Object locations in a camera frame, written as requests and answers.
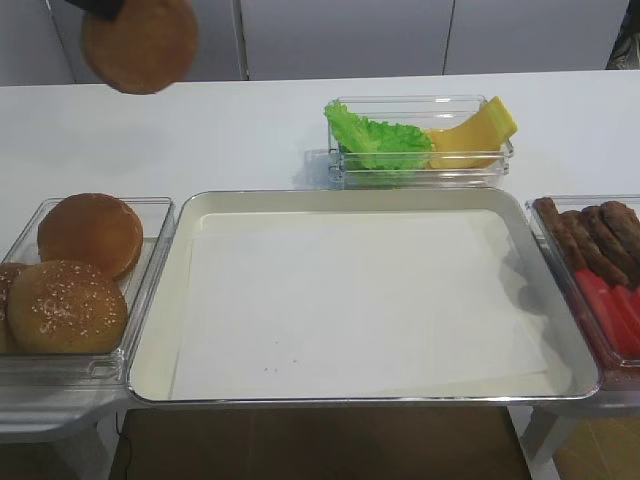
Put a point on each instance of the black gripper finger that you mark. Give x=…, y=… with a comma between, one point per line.
x=104, y=9

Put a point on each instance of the plain bottom bun front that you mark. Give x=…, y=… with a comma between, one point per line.
x=148, y=46

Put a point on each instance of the plain bun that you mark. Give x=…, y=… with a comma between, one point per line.
x=94, y=228
x=148, y=46

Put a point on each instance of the clear lettuce cheese container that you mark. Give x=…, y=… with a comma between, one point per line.
x=425, y=112

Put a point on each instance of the orange cheese slice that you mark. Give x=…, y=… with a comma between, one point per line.
x=470, y=136

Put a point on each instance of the yellow cheese slice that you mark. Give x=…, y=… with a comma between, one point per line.
x=500, y=125

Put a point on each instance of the plain bottom bun rear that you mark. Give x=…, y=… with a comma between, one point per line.
x=94, y=228

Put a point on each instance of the sesame top bun rear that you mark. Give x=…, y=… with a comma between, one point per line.
x=9, y=272

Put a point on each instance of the sesame bun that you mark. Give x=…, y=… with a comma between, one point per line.
x=66, y=307
x=9, y=272

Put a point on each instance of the green lettuce leaf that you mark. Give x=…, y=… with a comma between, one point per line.
x=377, y=145

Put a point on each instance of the sesame top bun front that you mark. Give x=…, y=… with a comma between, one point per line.
x=66, y=307

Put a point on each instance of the white paper tray liner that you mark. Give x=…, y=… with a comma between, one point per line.
x=349, y=305

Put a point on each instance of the clear bun container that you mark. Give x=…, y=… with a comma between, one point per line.
x=138, y=287

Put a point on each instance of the large metal tray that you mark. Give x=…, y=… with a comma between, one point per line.
x=571, y=371

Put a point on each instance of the brown patty rear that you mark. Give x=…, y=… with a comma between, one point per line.
x=550, y=216

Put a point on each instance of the brown patty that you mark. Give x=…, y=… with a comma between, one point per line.
x=624, y=224
x=591, y=252
x=609, y=245
x=550, y=216

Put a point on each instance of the clear patty tomato container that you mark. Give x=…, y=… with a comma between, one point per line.
x=616, y=372

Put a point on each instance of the brown patty front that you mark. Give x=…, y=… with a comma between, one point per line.
x=624, y=224

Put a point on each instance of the red tomato slice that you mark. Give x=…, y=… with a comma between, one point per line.
x=599, y=296
x=628, y=305

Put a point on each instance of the red tomato slice front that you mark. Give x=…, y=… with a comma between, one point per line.
x=628, y=305

